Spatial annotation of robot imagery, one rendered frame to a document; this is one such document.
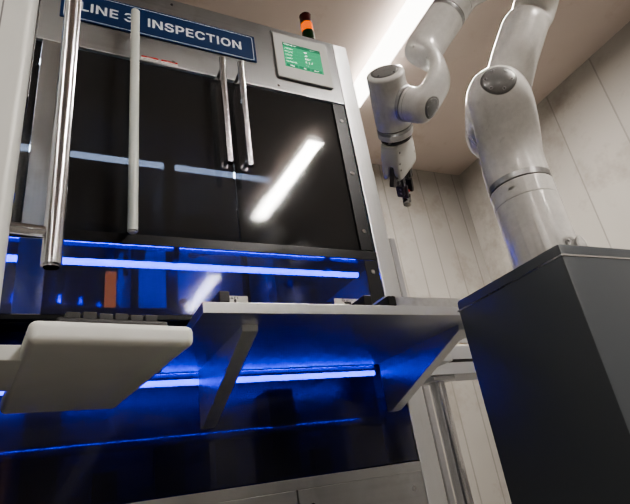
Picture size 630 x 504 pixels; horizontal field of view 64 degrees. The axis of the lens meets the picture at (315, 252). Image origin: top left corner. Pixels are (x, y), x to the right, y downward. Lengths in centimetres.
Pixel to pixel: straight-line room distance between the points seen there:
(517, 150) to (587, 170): 308
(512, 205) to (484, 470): 318
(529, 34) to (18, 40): 95
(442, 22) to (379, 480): 110
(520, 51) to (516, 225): 41
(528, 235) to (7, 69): 86
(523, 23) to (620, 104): 286
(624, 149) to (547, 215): 301
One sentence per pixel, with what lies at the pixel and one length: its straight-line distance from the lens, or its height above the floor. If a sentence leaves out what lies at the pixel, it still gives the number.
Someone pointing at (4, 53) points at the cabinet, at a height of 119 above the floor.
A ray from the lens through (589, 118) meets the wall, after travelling 419.
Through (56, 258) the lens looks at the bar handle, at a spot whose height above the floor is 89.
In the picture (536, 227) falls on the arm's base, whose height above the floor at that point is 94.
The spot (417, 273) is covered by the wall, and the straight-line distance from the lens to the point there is 418.
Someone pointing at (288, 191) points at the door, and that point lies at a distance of 155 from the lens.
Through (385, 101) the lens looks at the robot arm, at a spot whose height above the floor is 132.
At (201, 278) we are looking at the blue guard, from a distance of 132.
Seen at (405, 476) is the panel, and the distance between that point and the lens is 142.
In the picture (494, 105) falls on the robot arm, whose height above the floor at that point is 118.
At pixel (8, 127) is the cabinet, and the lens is 80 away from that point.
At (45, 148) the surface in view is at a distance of 145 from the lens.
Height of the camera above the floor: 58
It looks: 25 degrees up
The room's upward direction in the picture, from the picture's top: 9 degrees counter-clockwise
